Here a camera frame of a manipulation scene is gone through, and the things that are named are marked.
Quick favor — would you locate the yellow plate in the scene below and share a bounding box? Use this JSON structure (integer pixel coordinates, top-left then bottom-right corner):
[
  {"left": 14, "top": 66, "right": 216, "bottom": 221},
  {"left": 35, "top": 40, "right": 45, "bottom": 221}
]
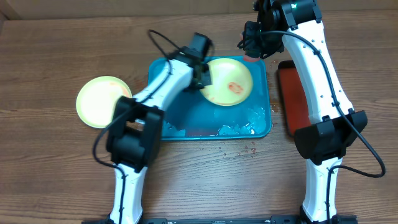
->
[
  {"left": 200, "top": 58, "right": 253, "bottom": 106},
  {"left": 76, "top": 76, "right": 132, "bottom": 129}
]

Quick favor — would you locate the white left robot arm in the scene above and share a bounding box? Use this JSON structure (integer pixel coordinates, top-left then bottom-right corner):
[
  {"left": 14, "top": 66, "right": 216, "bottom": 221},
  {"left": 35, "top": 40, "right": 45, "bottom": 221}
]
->
[{"left": 103, "top": 46, "right": 211, "bottom": 223}]

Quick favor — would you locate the red black tray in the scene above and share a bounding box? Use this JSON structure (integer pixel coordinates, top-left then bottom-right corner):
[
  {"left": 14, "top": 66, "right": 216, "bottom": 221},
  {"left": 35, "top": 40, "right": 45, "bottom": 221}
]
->
[{"left": 277, "top": 60, "right": 311, "bottom": 137}]

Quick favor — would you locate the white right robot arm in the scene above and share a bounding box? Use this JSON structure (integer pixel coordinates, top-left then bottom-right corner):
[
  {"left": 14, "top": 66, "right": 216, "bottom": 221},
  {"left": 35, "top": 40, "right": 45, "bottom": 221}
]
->
[{"left": 238, "top": 0, "right": 368, "bottom": 223}]

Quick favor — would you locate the teal plastic tray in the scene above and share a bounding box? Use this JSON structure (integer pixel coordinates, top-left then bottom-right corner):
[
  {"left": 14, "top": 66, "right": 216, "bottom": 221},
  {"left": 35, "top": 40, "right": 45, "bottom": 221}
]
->
[{"left": 162, "top": 56, "right": 271, "bottom": 141}]

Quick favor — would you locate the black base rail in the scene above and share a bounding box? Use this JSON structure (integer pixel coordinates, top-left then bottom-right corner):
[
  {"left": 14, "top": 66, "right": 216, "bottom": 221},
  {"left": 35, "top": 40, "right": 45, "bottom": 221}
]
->
[{"left": 81, "top": 214, "right": 358, "bottom": 224}]

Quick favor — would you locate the orange green sponge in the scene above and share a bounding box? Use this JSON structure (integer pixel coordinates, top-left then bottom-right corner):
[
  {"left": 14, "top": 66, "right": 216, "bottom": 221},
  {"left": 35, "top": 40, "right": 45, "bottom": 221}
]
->
[{"left": 243, "top": 55, "right": 261, "bottom": 63}]

